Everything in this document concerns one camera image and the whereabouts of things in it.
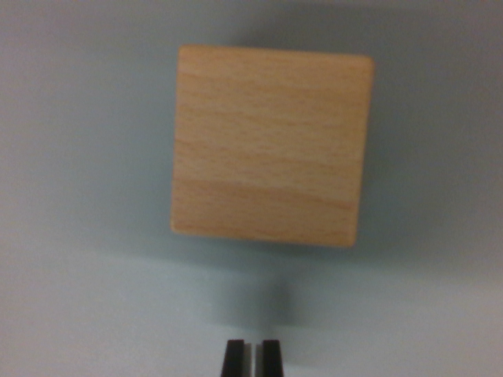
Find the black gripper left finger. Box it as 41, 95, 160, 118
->
221, 339, 254, 377

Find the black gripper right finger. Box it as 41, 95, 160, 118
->
255, 339, 286, 377

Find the wooden cube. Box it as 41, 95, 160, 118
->
169, 44, 376, 249

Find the white plastic tray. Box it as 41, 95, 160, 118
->
0, 0, 503, 377

